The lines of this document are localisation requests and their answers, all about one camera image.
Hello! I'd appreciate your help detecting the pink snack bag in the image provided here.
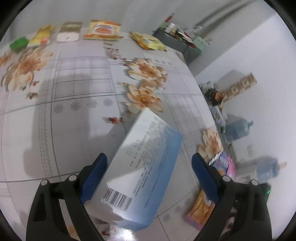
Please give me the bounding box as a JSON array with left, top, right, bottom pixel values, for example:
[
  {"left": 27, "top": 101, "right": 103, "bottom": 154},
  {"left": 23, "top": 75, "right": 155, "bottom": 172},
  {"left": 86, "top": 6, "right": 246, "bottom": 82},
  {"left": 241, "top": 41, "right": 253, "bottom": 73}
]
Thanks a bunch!
[{"left": 184, "top": 151, "right": 236, "bottom": 231}]

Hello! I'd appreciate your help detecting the blue white medicine box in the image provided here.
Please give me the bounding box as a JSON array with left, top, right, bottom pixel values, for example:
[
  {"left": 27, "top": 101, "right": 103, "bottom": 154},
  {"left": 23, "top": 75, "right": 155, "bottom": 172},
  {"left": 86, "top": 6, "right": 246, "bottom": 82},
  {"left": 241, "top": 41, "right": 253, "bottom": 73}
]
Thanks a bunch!
[{"left": 85, "top": 108, "right": 183, "bottom": 231}]

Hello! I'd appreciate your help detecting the dark bag of trash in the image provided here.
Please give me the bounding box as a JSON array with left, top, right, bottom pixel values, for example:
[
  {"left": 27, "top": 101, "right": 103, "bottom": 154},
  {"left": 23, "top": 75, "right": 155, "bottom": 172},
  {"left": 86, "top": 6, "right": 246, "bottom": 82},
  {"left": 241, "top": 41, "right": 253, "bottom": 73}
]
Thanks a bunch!
[{"left": 205, "top": 88, "right": 225, "bottom": 106}]

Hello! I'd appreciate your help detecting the empty blue water jug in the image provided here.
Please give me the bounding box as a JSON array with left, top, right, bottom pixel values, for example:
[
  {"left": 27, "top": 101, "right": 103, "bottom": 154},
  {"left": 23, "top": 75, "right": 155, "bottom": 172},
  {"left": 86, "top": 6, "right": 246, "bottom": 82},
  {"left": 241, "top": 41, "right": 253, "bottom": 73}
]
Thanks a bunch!
[{"left": 225, "top": 118, "right": 253, "bottom": 143}]

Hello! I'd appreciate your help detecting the patterned rolled mat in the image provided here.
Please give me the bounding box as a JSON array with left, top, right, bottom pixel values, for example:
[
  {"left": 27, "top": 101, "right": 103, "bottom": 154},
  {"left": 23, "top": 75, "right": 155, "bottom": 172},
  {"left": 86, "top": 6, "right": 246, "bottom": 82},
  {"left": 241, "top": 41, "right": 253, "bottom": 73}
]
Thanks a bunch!
[{"left": 222, "top": 73, "right": 257, "bottom": 102}]

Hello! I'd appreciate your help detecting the floral tablecloth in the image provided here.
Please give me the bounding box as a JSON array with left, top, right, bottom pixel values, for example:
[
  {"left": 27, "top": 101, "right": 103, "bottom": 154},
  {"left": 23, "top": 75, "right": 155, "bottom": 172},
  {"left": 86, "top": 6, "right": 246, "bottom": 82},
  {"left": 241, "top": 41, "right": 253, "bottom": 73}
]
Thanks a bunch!
[{"left": 1, "top": 33, "right": 214, "bottom": 240}]

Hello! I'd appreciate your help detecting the dark grey cabinet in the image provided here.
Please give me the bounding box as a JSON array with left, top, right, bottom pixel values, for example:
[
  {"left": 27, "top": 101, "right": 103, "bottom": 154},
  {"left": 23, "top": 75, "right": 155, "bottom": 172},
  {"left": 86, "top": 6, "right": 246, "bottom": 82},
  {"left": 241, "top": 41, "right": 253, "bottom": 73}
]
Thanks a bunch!
[{"left": 153, "top": 29, "right": 202, "bottom": 65}]

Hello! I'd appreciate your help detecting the green storage basket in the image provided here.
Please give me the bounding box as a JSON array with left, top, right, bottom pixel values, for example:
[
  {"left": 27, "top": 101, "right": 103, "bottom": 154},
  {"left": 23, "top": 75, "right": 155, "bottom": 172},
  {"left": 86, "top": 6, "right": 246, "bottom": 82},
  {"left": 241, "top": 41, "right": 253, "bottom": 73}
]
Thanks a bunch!
[{"left": 192, "top": 35, "right": 212, "bottom": 51}]

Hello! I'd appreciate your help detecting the green small packet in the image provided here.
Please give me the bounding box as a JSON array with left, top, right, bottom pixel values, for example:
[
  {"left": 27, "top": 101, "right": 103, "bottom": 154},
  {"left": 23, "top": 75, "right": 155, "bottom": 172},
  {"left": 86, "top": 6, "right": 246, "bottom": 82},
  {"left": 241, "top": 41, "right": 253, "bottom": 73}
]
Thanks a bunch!
[{"left": 10, "top": 37, "right": 29, "bottom": 53}]

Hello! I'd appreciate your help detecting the yellow small packet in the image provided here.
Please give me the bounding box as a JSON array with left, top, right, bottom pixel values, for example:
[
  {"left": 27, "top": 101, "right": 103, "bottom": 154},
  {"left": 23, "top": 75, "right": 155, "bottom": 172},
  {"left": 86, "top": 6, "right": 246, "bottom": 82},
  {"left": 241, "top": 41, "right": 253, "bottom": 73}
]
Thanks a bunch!
[{"left": 27, "top": 24, "right": 55, "bottom": 47}]

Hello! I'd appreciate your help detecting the yellow crumpled wrapper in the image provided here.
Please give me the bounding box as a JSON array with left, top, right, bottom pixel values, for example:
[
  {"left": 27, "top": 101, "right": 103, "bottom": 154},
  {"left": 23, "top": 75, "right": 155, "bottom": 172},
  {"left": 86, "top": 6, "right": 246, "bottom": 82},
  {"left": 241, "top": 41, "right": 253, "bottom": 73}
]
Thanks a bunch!
[{"left": 129, "top": 32, "right": 167, "bottom": 50}]

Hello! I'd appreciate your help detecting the white brown small packet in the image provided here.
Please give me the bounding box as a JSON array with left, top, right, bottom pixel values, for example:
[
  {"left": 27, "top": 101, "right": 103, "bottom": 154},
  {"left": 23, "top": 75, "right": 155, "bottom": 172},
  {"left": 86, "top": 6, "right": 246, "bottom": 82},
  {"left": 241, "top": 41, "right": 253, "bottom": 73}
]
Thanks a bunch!
[{"left": 56, "top": 21, "right": 83, "bottom": 42}]

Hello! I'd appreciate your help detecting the orange snack packet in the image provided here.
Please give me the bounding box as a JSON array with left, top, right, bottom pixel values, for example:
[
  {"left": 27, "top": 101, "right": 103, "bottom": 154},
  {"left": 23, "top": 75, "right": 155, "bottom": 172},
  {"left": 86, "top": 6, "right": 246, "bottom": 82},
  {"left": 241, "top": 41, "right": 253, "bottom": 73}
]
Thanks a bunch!
[{"left": 83, "top": 20, "right": 122, "bottom": 41}]

